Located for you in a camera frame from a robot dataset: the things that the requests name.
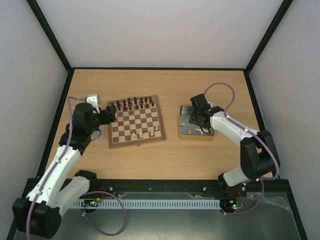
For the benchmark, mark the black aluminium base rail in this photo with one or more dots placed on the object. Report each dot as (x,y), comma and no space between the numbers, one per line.
(205,188)

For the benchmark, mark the wooden chess board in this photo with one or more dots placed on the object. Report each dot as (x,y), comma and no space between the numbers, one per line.
(135,120)

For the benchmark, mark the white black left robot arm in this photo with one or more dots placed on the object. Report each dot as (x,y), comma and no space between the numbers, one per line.
(40,213)

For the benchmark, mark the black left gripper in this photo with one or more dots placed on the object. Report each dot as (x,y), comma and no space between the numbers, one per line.
(109,116)

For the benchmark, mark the black frame post right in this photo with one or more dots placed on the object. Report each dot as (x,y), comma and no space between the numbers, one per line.
(276,20)

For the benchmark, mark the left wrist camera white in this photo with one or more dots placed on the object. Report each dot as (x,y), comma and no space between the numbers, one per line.
(94,99)

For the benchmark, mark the silver tin lid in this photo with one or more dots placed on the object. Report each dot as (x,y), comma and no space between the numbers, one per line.
(98,133)

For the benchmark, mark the light blue cable duct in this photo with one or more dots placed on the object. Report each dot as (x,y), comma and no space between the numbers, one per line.
(150,204)

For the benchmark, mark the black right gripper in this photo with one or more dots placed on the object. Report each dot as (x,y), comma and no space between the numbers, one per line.
(195,119)

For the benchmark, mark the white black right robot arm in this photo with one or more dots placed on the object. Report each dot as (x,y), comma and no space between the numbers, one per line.
(258,153)

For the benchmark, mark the gold metal tin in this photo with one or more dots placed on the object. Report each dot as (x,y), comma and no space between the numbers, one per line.
(188,130)

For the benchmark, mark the black frame post left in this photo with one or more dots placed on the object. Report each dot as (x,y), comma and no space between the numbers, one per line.
(38,13)

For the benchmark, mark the black frame post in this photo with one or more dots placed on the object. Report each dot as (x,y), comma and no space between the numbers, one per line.
(276,20)
(38,13)

